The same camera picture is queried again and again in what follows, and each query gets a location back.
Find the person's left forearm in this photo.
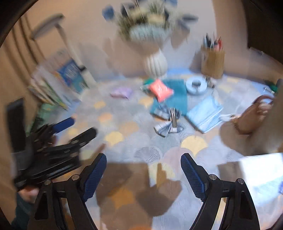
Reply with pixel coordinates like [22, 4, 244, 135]
[11, 195, 36, 230]

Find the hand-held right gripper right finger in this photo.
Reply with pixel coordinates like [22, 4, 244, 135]
[180, 153, 260, 230]

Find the stack of books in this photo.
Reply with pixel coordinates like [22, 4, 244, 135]
[28, 50, 91, 111]

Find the white desk lamp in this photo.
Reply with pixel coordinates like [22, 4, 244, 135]
[30, 13, 98, 89]

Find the beige leather bag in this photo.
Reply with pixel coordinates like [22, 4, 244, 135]
[230, 94, 277, 135]

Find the wooden pen holder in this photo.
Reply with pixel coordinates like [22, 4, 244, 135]
[200, 45, 225, 79]

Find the purple patterned packet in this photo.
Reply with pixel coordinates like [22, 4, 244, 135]
[110, 87, 133, 99]

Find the green object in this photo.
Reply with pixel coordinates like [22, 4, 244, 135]
[264, 78, 283, 94]

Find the plaid bow hair clip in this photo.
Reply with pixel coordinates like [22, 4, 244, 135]
[154, 104, 188, 137]

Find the blue face mask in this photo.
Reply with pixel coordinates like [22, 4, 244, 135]
[186, 96, 224, 134]

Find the white ribbed vase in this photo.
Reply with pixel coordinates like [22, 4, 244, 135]
[144, 47, 168, 79]

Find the orange pink packet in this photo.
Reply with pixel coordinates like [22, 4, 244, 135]
[148, 79, 174, 102]

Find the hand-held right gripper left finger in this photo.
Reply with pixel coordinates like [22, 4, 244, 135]
[28, 153, 108, 230]

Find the white paper sheet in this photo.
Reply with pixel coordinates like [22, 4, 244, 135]
[239, 153, 283, 199]

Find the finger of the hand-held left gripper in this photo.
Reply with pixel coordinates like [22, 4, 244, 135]
[70, 128, 98, 148]
[47, 117, 75, 135]

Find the bunch of pens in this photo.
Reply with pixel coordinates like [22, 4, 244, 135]
[203, 33, 224, 52]

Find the dark framed panel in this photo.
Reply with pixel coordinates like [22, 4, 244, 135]
[243, 0, 283, 49]

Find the teal towel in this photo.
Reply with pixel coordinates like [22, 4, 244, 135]
[150, 79, 188, 117]

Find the person's left hand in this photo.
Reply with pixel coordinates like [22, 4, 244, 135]
[18, 187, 39, 200]

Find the light blue tape roll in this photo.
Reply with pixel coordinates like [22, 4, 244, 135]
[185, 76, 209, 95]

